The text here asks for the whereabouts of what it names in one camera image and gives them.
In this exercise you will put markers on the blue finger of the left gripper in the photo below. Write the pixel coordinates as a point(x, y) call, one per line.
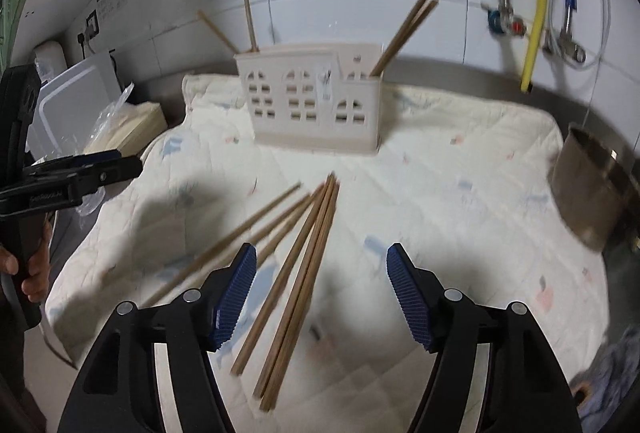
point(93, 158)
point(109, 172)

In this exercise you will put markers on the wooden chopstick one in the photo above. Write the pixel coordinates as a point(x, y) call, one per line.
point(250, 26)

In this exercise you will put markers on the wooden chopstick five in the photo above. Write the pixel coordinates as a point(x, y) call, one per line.
point(279, 284)

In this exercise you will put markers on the grey blue rag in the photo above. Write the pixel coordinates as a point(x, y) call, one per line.
point(606, 395)

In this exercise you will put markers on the stainless steel pot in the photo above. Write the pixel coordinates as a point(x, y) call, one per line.
point(595, 194)

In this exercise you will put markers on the bagged beige tissue box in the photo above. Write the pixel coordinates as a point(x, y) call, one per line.
point(127, 128)

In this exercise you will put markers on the wooden chopstick four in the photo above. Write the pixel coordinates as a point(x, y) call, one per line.
point(267, 229)

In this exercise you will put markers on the beige plastic utensil holder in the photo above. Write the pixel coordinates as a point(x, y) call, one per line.
point(314, 96)

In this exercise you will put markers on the wooden chopstick nine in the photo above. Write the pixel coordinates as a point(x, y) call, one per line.
point(397, 35)

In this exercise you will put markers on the wooden chopstick two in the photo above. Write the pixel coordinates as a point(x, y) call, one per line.
point(223, 37)

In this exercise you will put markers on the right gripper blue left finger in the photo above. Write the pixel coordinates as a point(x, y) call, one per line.
point(228, 290)

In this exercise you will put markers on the silver angle valve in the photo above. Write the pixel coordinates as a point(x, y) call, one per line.
point(569, 48)

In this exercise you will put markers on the red handled water valve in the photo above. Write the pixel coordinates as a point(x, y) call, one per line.
point(502, 21)

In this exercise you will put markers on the wooden chopstick six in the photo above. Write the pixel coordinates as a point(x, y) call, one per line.
point(290, 307)

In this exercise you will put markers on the wooden chopstick eight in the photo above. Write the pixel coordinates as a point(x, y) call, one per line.
point(407, 35)

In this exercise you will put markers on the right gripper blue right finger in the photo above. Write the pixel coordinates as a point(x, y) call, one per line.
point(409, 286)

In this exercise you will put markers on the wooden chopstick seven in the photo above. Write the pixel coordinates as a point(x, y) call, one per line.
point(276, 378)

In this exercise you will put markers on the cream quilted patterned mat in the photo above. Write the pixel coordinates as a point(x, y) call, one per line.
point(321, 344)

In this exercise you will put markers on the wooden chopstick three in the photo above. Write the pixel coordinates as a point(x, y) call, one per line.
point(217, 248)

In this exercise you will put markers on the black wall socket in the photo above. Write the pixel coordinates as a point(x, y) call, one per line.
point(92, 28)

